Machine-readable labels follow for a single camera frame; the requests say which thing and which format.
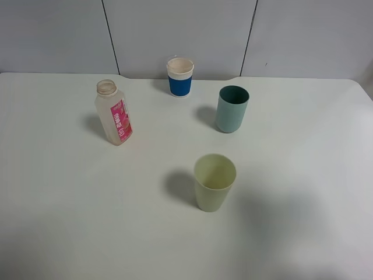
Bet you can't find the white cup with blue sleeve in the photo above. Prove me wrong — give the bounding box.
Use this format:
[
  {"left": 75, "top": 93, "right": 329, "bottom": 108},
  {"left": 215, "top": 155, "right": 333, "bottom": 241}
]
[{"left": 167, "top": 57, "right": 194, "bottom": 97}]

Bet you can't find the clear bottle with pink label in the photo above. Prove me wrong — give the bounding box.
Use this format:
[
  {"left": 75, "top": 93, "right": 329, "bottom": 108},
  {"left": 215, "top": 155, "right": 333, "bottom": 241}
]
[{"left": 94, "top": 79, "right": 133, "bottom": 146}]

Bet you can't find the pale yellow-green plastic cup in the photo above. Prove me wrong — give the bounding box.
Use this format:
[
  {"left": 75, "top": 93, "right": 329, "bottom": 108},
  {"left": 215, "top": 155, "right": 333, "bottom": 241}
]
[{"left": 193, "top": 153, "right": 237, "bottom": 212}]

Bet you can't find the teal plastic cup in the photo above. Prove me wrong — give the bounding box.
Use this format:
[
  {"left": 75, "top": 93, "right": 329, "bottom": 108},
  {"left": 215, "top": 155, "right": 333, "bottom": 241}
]
[{"left": 215, "top": 85, "right": 249, "bottom": 133}]

